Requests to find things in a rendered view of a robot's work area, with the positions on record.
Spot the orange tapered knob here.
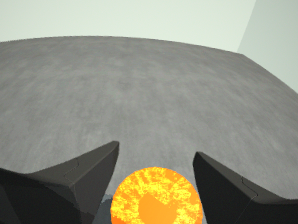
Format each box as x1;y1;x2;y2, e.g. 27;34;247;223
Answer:
110;167;204;224

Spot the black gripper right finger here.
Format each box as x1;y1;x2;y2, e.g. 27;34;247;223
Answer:
192;152;298;224

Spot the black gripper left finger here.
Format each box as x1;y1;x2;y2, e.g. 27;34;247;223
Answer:
0;140;120;224

